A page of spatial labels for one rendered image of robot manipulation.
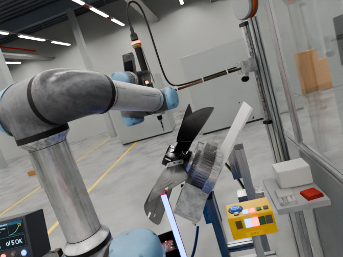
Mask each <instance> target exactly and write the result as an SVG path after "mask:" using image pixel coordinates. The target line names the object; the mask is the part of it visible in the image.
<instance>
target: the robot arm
mask: <svg viewBox="0 0 343 257"><path fill-rule="evenodd" d="M122 60H123V65H124V72H122V71H117V72H114V73H112V74H110V75H109V76H108V75H106V74H104V73H99V72H95V71H89V70H82V69H71V68H56V69H50V70H46V71H43V72H41V73H39V74H37V75H35V76H32V77H30V78H28V79H25V80H23V81H21V82H17V83H14V84H11V85H10V86H8V87H7V88H6V89H4V90H2V91H1V92H0V130H1V131H2V132H3V133H6V134H7V135H9V136H12V137H14V139H15V142H16V144H17V146H18V147H19V148H22V149H24V150H26V151H28V152H29V154H30V157H31V159H32V161H33V164H34V166H35V168H36V171H37V173H38V175H39V178H40V180H41V182H42V185H43V187H44V189H45V192H46V194H47V196H48V199H49V201H50V203H51V206H52V208H53V210H54V213H55V215H56V217H57V220H58V222H59V224H60V227H61V229H62V231H63V234H64V236H65V238H66V243H65V246H64V248H63V251H64V255H63V257H166V255H165V250H164V247H163V245H162V244H161V242H160V239H159V237H158V236H157V235H156V233H154V232H153V231H152V230H150V229H147V228H133V229H130V231H128V232H127V231H125V232H123V233H121V234H119V235H118V236H117V237H115V238H114V239H113V238H112V235H111V233H110V230H109V227H108V226H106V225H103V224H100V222H99V219H98V217H97V214H96V212H95V209H94V207H93V204H92V202H91V199H90V197H89V194H88V192H87V189H86V187H85V184H84V182H83V179H82V176H81V174H80V171H79V169H78V166H77V164H76V161H75V159H74V156H73V154H72V152H71V149H70V147H69V144H68V141H67V138H66V137H67V134H68V132H69V130H70V128H69V125H68V122H70V121H73V120H76V119H79V118H83V117H86V116H89V115H95V114H105V113H107V112H108V111H110V110H111V111H120V113H121V117H122V119H123V121H124V123H125V125H126V126H133V125H136V124H139V123H142V122H144V116H148V115H152V114H155V113H159V112H163V111H167V110H171V109H174V108H176V107H177V106H178V104H179V98H178V94H177V92H176V90H175V89H174V88H173V87H166V88H165V87H164V88H163V89H156V88H151V87H147V85H146V83H145V81H144V80H147V81H148V83H149V84H151V83H152V80H151V72H150V71H149V70H145V71H136V64H135V58H134V54H133V53H132V52H130V53H127V54H124V55H122Z"/></svg>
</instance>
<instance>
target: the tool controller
mask: <svg viewBox="0 0 343 257"><path fill-rule="evenodd" d="M0 239H2V243H3V248H4V251H0V257H1V255H2V254H3V253H5V254H6V255H7V257H11V252H13V251H15V252H16V253H17V257H42V256H44V255H45V254H47V253H48V252H49V251H50V250H51V245H50V240H49V237H48V232H47V228H46V222H45V218H44V213H43V209H38V210H34V211H29V212H25V213H21V214H17V215H13V216H8V217H4V218H0ZM23 249H26V250H27V252H28V253H27V255H25V256H23V255H22V254H21V251H22V250H23Z"/></svg>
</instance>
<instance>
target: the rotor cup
mask: <svg viewBox="0 0 343 257"><path fill-rule="evenodd" d="M171 147H175V146H173V145H169V147H168V149H167V151H166V153H165V155H164V158H163V160H162V162H161V164H162V165H164V166H166V165H167V163H170V162H174V161H178V160H183V161H184V166H185V169H186V167H187V165H188V162H189V160H190V157H191V155H192V151H190V150H189V151H188V152H187V154H184V153H183V152H182V151H174V149H173V148H171ZM165 158H167V159H170V160H171V161H169V160H166V159H165Z"/></svg>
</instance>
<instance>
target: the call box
mask: <svg viewBox="0 0 343 257"><path fill-rule="evenodd" d="M233 205H239V206H240V208H241V210H240V211H239V215H238V216H234V213H232V212H230V207H231V206H233ZM264 205H268V208H269V209H266V210H264V209H263V207H262V206H264ZM256 207H261V208H262V210H261V211H257V210H256ZM251 208H254V209H255V211H254V212H250V210H249V209H251ZM246 209H247V210H248V213H245V214H243V211H242V210H246ZM226 211H227V218H228V222H229V226H230V230H231V233H232V237H233V239H234V240H238V239H243V238H249V237H254V236H260V235H265V234H271V233H276V232H278V228H277V224H276V221H275V217H274V212H273V209H272V207H271V205H270V203H269V201H268V199H267V197H264V198H259V199H254V200H249V201H245V202H240V203H235V204H230V205H227V206H226ZM266 215H272V218H273V223H268V224H267V222H266V224H263V225H260V223H259V225H258V226H253V224H252V227H246V224H245V221H244V220H245V219H251V218H256V217H257V218H258V217H261V216H266ZM240 220H241V222H242V225H243V228H242V229H237V227H236V223H235V222H236V221H240ZM265 220H266V219H265ZM258 221H259V220H258ZM251 222H252V220H251Z"/></svg>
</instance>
